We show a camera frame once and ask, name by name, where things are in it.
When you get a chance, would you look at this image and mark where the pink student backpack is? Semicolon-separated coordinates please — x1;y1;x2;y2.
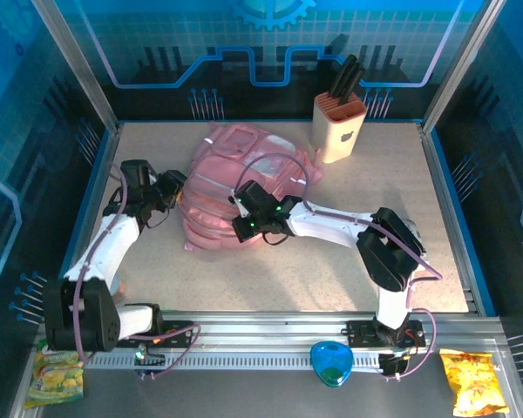
181;123;326;252

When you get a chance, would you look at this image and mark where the green candy bag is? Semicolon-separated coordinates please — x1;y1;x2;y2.
24;343;86;409

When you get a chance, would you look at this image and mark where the yellow chips bag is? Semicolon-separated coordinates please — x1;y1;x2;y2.
438;347;509;417

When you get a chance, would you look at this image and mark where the beige knife block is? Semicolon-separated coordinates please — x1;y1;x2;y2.
311;93;368;165

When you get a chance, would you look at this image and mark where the blue teardrop-shaped device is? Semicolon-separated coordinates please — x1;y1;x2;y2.
309;340;355;388

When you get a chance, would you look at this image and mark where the black controller board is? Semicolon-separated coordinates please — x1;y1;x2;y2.
133;346;166;367
379;352;411;376

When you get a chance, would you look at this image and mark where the aluminium frame beam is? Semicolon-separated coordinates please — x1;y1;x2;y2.
38;311;505;349

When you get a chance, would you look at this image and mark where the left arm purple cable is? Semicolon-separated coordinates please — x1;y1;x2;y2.
71;161;202;381

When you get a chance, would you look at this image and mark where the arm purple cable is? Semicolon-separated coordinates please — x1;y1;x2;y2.
71;161;202;381
234;152;445;382

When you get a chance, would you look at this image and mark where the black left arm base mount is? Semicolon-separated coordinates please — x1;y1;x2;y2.
150;319;195;349

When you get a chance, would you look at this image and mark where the slotted grey cable duct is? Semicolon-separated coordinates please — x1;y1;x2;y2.
85;350;384;371

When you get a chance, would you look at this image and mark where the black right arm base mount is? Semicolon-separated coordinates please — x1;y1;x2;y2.
346;320;426;349

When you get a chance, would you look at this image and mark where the aluminium frame post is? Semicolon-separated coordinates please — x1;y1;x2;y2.
420;0;505;134
31;0;124;134

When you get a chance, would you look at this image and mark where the black knife handle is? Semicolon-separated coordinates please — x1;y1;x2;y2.
329;54;358;98
336;60;363;104
339;64;367;107

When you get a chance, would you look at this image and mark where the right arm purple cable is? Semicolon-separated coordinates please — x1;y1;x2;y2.
234;152;445;382

